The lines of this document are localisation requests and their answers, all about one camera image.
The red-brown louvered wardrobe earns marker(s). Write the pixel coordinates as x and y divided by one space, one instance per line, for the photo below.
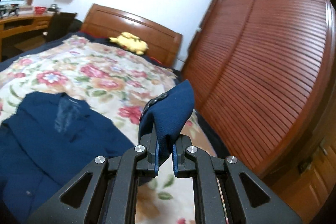
259 69

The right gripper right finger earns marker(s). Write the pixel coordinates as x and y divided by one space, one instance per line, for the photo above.
226 191

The dark brown chair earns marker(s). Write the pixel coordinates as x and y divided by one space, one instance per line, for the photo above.
59 25

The wooden desk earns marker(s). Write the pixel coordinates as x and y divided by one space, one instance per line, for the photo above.
16 25

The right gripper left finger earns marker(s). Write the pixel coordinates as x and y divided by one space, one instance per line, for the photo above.
105 190

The navy blue suit jacket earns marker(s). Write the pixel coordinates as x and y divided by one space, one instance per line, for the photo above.
48 141

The wooden room door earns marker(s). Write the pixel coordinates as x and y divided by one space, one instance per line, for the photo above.
308 192

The wooden bed headboard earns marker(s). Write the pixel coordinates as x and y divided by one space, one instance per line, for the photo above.
105 22

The red basket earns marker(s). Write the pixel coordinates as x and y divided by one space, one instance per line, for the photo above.
39 10

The floral bed blanket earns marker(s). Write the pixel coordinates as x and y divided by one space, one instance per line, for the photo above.
112 81

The yellow Pikachu plush toy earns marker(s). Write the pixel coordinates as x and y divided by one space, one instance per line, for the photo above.
131 43

